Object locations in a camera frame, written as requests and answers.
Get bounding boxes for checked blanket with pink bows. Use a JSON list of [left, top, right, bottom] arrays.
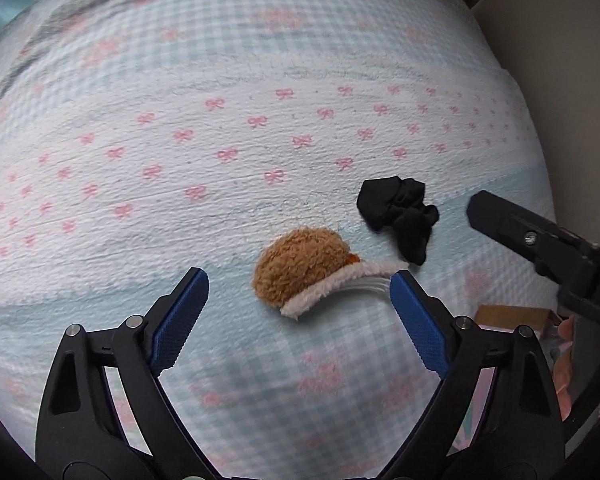
[[0, 0, 556, 480]]

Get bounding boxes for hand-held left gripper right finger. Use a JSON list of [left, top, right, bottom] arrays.
[[387, 269, 567, 480]]

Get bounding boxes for pink teal striped paper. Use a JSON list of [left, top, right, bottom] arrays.
[[452, 367, 499, 453]]

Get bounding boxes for beige padded headboard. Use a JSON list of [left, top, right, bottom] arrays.
[[442, 0, 600, 246]]

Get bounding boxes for black cloth scrunchie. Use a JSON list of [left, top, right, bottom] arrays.
[[355, 177, 440, 267]]

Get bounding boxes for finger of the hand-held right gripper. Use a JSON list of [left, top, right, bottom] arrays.
[[466, 190, 599, 287]]

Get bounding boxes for brown plush toy white trim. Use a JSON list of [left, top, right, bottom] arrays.
[[252, 227, 407, 321]]

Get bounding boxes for person's right hand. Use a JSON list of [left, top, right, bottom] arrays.
[[552, 315, 577, 422]]

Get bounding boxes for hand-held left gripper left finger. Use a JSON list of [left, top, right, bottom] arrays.
[[34, 267, 216, 480]]

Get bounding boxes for cardboard box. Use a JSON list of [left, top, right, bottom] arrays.
[[450, 303, 581, 461]]

